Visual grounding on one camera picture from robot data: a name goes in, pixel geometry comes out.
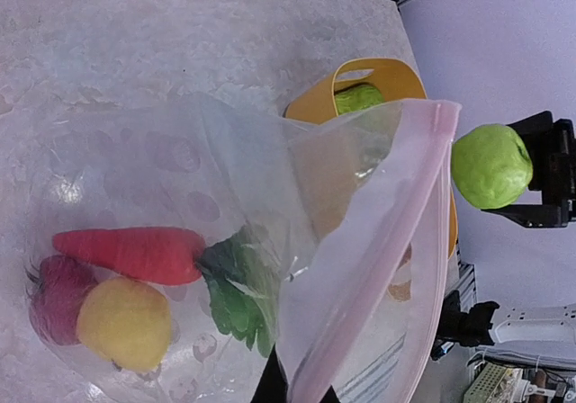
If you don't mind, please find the yellow toy lemon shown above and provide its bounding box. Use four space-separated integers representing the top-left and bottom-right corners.
76 277 172 373

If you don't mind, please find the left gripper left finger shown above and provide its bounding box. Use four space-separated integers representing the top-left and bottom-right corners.
252 347 288 403

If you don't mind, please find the clear zip top bag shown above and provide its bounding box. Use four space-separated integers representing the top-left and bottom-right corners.
19 94 461 402

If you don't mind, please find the orange toy carrot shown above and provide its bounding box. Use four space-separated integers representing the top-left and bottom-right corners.
52 226 280 357

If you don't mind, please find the red toy tomato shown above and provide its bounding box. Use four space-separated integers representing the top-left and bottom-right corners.
26 255 98 346

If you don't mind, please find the aluminium front rail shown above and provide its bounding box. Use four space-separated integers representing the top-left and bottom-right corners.
440 242 477 322

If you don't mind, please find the green toy apple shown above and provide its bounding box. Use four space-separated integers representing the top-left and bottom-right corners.
451 124 534 210

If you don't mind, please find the yellow plastic basket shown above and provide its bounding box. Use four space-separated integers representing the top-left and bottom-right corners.
283 58 460 260

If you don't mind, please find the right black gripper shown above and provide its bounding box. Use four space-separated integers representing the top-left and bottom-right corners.
483 111 575 228

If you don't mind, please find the green toy cabbage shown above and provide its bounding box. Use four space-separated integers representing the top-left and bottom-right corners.
334 84 385 115

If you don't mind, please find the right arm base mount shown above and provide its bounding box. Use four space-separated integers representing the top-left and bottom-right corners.
430 290 500 362

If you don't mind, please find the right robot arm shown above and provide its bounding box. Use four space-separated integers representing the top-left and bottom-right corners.
471 111 575 345

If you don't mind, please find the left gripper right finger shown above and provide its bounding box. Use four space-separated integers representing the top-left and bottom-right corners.
317 381 340 403

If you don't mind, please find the white perforated storage basket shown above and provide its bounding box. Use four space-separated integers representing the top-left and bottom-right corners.
463 362 546 403

